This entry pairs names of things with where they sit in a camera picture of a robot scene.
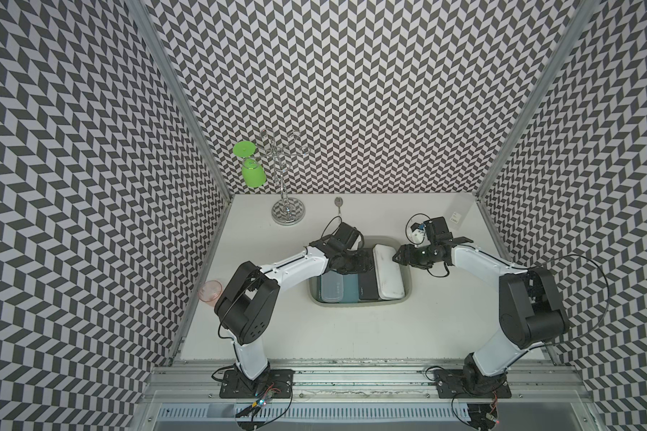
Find pink translucent cup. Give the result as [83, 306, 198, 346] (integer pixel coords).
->
[198, 280, 224, 307]

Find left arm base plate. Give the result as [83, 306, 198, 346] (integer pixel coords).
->
[219, 368, 295, 400]

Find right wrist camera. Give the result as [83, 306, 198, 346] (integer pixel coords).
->
[409, 229, 425, 245]

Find clear frosted pencil case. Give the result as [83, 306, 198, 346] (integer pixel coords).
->
[319, 271, 344, 303]

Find grey-green plastic storage box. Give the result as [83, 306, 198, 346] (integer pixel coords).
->
[306, 235, 413, 308]

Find white pencil case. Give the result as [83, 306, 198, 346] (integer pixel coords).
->
[372, 244, 405, 301]

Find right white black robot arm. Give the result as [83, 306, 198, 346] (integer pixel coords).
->
[393, 217, 570, 396]

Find black pencil case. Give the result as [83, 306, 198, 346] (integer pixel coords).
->
[358, 269, 380, 302]

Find metal spoon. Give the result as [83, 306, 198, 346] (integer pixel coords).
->
[334, 197, 343, 215]

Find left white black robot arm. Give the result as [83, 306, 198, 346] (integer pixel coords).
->
[214, 223, 374, 383]

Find chrome cup holder stand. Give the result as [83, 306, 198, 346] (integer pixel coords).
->
[257, 129, 308, 226]

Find green plastic goblet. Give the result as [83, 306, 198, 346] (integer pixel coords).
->
[233, 141, 267, 189]

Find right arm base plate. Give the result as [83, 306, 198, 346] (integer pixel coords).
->
[431, 368, 512, 400]

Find aluminium rail frame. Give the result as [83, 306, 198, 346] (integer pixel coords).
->
[129, 360, 605, 430]

